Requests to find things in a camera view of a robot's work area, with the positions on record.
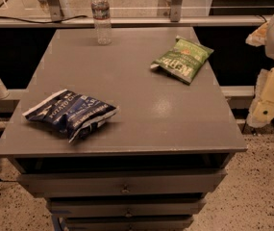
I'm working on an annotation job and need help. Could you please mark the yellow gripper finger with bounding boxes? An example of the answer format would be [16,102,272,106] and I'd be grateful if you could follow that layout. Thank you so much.
[247,67,274,128]
[245,22,268,47]

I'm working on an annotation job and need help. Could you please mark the clear plastic water bottle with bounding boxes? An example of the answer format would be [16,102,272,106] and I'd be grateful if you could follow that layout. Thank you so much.
[91,0,112,45]

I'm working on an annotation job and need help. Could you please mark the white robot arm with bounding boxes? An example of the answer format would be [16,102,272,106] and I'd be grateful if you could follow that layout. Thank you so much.
[245,14,274,128]

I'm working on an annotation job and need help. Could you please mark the green kettle chip bag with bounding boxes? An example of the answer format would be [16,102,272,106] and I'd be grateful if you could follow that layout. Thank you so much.
[150,36,213,85]

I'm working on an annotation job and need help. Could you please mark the blue potato chip bag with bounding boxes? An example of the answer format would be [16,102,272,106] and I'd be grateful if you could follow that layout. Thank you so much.
[23,90,118,142]

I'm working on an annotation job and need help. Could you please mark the bottom grey drawer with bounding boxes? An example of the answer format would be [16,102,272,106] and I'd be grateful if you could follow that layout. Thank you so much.
[65,216,193,231]

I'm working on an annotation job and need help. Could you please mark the grey drawer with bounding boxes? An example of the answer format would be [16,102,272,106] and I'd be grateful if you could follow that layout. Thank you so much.
[65,216,193,231]
[17,168,226,198]
[48,197,206,218]

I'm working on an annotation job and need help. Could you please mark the middle grey drawer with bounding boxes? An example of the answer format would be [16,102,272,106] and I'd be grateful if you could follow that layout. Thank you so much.
[48,197,206,218]

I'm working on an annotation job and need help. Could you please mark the top grey drawer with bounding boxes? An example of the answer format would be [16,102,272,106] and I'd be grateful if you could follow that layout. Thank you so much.
[17,168,226,198]

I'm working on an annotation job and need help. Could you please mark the metal frame post right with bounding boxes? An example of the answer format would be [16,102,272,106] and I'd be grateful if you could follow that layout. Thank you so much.
[169,0,183,22]

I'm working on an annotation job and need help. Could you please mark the metal frame post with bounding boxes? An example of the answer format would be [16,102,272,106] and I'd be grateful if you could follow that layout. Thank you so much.
[169,0,183,22]
[47,0,72,22]

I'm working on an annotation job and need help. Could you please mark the black cable on ledge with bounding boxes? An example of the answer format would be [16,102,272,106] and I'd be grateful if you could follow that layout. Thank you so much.
[0,7,89,25]

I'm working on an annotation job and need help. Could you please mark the metal frame post left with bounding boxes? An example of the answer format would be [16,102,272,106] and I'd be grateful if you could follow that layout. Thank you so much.
[47,0,72,22]

